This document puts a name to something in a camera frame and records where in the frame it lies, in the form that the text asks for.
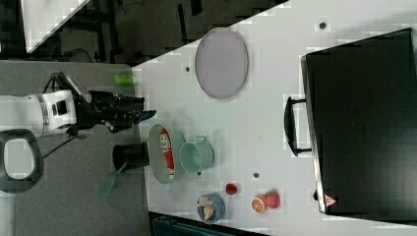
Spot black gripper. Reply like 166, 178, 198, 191
75, 90, 156, 134

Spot red felt ketchup bottle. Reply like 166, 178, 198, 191
159, 128, 175, 180

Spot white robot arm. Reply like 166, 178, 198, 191
1, 89, 156, 138

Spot green cylindrical object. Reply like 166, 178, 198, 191
114, 76, 134, 86

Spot black cylindrical container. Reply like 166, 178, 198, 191
112, 142, 149, 170

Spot green metal cup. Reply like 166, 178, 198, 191
180, 136, 214, 174

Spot green slotted spatula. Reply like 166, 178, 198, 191
99, 163, 127, 201

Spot round grey plate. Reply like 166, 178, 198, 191
195, 28, 249, 99

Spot felt banana pieces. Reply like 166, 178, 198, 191
197, 196, 216, 220

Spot dark blue crate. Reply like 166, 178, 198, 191
149, 210, 273, 236

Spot small red felt fruit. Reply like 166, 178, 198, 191
225, 183, 237, 195

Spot blue bowl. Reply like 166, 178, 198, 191
197, 193, 225, 224

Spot felt orange slice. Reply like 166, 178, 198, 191
251, 197, 267, 213

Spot felt strawberry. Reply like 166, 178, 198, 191
265, 190, 280, 208

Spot black toaster oven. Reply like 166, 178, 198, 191
300, 29, 417, 225

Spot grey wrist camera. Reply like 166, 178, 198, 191
59, 72, 92, 103

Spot black camera cable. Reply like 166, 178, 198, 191
42, 72, 88, 159

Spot black ring handle object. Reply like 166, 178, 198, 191
0, 129, 43, 194

